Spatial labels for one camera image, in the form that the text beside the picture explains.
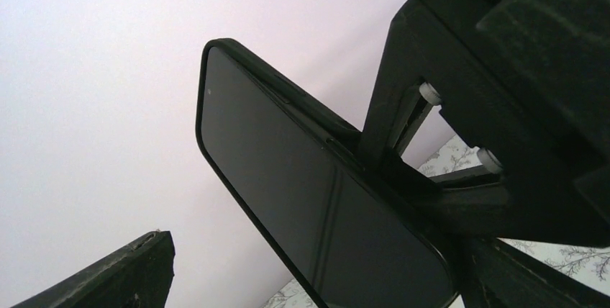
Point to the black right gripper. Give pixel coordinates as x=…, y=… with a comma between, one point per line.
x=527, y=81

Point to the black cased phone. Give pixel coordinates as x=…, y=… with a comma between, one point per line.
x=343, y=233

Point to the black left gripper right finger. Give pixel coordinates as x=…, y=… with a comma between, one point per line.
x=497, y=275

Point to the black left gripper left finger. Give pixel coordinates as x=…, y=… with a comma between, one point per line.
x=139, y=274

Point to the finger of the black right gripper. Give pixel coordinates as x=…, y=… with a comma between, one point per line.
x=405, y=63

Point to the floral patterned table mat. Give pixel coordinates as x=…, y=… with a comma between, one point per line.
x=589, y=266

